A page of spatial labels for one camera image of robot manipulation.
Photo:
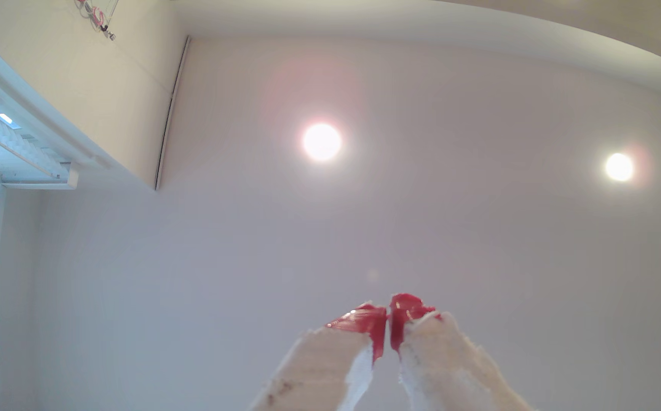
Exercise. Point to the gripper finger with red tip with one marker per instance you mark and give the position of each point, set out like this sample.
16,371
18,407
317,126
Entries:
322,365
450,371

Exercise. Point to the round ceiling spotlight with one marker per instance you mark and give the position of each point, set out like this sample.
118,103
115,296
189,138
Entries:
322,141
619,166

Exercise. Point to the white blind headrail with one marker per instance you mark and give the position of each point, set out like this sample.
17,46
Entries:
45,181

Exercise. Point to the white pleated blind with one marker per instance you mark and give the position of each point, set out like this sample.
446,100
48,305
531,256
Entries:
16,145

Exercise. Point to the dark wall trim strip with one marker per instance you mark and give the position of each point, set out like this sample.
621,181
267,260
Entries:
170,114

